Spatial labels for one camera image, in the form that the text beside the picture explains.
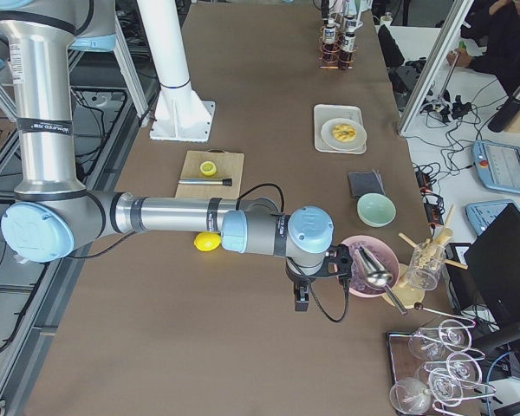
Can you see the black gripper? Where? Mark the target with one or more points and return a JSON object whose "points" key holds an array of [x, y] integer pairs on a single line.
{"points": [[297, 277]]}

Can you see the tea bottle white cap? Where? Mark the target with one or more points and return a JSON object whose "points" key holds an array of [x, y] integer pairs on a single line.
{"points": [[328, 43]]}

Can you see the cream serving tray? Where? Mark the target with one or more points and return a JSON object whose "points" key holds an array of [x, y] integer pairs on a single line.
{"points": [[327, 118]]}

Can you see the tea bottle in rack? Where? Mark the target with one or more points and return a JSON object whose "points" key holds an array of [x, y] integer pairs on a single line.
{"points": [[347, 49], [349, 22]]}

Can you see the steel ice scoop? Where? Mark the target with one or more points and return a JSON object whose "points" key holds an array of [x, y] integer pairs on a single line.
{"points": [[377, 276]]}

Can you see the pink ice bowl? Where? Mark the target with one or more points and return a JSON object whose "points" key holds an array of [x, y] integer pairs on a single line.
{"points": [[383, 253]]}

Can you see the whole yellow lemon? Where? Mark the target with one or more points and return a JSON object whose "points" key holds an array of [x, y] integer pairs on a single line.
{"points": [[207, 241]]}

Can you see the mint green bowl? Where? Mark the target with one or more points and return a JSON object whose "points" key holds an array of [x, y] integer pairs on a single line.
{"points": [[376, 210]]}

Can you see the dark grey folded cloth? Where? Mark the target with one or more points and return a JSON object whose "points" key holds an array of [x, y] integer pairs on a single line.
{"points": [[362, 183]]}

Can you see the wooden mug tree stand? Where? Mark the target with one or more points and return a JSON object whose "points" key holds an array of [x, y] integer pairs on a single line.
{"points": [[443, 239]]}

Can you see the steel muddler with black tip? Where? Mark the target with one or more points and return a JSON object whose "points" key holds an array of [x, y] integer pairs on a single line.
{"points": [[206, 181]]}

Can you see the wine glass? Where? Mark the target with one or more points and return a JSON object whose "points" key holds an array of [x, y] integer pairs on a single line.
{"points": [[410, 396], [425, 344], [464, 369], [455, 336]]}

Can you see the bamboo cutting board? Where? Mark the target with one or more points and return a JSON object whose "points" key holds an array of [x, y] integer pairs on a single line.
{"points": [[221, 170]]}

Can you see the half lemon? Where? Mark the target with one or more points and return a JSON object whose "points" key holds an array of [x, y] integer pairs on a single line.
{"points": [[208, 168]]}

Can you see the white plate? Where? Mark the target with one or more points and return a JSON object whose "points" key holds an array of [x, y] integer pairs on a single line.
{"points": [[360, 140]]}

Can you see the blue teach pendant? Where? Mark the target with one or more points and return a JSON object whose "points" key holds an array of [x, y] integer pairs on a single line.
{"points": [[481, 214], [497, 165]]}

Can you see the black monitor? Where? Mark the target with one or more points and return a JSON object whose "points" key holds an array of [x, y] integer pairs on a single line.
{"points": [[494, 265]]}

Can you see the black water bottle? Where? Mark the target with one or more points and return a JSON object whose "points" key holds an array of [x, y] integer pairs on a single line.
{"points": [[506, 113]]}

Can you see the person in black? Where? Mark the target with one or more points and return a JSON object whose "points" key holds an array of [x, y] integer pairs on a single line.
{"points": [[499, 23]]}

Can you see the braided ring pastry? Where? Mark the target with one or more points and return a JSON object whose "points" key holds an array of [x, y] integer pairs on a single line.
{"points": [[344, 133]]}

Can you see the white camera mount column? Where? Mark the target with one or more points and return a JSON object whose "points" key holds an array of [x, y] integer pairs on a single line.
{"points": [[180, 114]]}

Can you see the copper wire bottle rack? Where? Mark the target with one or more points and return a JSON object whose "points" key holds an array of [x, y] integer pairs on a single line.
{"points": [[339, 36]]}

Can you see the aluminium frame post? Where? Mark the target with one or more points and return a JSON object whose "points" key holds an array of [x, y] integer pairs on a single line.
{"points": [[440, 48]]}

